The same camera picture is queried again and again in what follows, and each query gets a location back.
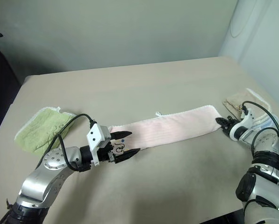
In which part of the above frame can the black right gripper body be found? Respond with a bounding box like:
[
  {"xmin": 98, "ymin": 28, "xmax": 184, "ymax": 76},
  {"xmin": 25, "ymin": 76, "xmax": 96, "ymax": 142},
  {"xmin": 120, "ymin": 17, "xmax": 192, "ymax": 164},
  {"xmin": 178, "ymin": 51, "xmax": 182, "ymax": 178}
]
[{"xmin": 223, "ymin": 115, "xmax": 236, "ymax": 138}]

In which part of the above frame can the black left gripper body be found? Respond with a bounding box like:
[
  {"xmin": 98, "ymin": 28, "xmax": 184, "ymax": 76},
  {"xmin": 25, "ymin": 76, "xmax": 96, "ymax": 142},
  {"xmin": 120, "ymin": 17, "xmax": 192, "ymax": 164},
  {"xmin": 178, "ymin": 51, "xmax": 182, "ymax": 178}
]
[{"xmin": 97, "ymin": 140, "xmax": 118, "ymax": 164}]

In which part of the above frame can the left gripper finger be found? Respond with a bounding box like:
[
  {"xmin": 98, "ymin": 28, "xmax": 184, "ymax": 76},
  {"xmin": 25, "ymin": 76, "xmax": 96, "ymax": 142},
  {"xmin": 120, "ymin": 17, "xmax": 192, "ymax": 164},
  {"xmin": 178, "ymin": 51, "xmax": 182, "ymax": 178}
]
[
  {"xmin": 109, "ymin": 131, "xmax": 133, "ymax": 141},
  {"xmin": 115, "ymin": 148, "xmax": 141, "ymax": 164}
]

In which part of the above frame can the long pink towel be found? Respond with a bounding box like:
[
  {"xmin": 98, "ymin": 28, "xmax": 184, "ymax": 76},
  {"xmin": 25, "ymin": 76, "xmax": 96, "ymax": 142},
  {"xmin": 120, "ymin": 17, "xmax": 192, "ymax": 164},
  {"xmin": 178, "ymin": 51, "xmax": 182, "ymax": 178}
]
[{"xmin": 108, "ymin": 105, "xmax": 222, "ymax": 156}]

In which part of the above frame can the beige towel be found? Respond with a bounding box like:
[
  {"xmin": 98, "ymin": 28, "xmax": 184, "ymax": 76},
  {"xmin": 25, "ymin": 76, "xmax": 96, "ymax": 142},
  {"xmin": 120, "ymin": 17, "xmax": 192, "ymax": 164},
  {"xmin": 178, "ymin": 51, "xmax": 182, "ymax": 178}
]
[{"xmin": 222, "ymin": 88, "xmax": 271, "ymax": 118}]

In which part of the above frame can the light blue white towel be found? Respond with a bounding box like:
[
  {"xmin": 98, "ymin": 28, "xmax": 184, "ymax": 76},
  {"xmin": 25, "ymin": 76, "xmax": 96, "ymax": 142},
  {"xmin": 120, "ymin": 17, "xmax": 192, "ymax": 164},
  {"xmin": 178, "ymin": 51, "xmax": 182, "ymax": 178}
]
[{"xmin": 252, "ymin": 113, "xmax": 279, "ymax": 130}]

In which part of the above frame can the green towel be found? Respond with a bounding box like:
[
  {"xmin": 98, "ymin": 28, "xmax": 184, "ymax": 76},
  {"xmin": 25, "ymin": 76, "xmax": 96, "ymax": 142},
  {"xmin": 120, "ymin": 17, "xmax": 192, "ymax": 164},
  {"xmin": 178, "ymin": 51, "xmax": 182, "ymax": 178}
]
[{"xmin": 14, "ymin": 106, "xmax": 76, "ymax": 157}]

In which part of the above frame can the white plastic panel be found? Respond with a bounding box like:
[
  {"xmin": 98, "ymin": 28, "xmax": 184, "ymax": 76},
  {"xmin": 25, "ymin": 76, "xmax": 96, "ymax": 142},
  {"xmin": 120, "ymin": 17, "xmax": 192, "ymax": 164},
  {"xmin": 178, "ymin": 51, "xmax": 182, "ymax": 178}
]
[{"xmin": 220, "ymin": 0, "xmax": 279, "ymax": 95}]

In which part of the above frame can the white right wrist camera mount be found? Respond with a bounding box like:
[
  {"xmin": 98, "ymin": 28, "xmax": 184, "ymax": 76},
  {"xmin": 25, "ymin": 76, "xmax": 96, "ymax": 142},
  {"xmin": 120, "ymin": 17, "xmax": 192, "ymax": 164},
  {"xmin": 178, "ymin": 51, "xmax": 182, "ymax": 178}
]
[{"xmin": 230, "ymin": 109, "xmax": 256, "ymax": 141}]

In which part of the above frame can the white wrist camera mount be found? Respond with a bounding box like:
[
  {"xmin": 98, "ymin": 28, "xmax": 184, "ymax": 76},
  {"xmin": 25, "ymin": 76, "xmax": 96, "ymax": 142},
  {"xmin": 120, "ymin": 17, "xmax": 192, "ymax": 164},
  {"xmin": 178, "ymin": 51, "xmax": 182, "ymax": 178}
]
[
  {"xmin": 86, "ymin": 124, "xmax": 111, "ymax": 167},
  {"xmin": 230, "ymin": 109, "xmax": 256, "ymax": 141}
]

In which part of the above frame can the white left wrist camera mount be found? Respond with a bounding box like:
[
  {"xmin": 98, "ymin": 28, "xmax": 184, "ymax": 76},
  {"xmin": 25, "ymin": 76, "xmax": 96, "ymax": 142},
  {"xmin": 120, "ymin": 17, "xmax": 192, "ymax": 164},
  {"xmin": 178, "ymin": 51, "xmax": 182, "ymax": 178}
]
[{"xmin": 86, "ymin": 124, "xmax": 111, "ymax": 167}]

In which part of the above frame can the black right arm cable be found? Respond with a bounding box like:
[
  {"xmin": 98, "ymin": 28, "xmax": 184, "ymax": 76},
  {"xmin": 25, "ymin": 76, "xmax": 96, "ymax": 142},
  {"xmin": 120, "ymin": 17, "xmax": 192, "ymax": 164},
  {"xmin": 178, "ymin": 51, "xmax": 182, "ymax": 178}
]
[{"xmin": 241, "ymin": 100, "xmax": 279, "ymax": 169}]

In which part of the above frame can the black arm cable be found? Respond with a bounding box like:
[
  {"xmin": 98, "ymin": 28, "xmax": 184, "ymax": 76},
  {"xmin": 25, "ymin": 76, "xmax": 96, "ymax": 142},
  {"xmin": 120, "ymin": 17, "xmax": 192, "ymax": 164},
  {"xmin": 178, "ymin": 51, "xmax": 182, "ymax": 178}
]
[
  {"xmin": 37, "ymin": 113, "xmax": 98, "ymax": 173},
  {"xmin": 241, "ymin": 100, "xmax": 279, "ymax": 169}
]

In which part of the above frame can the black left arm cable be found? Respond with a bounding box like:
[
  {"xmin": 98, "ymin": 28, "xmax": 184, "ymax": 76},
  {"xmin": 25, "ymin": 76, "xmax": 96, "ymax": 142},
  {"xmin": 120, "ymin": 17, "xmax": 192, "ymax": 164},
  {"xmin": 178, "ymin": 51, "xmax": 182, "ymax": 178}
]
[{"xmin": 37, "ymin": 113, "xmax": 98, "ymax": 173}]

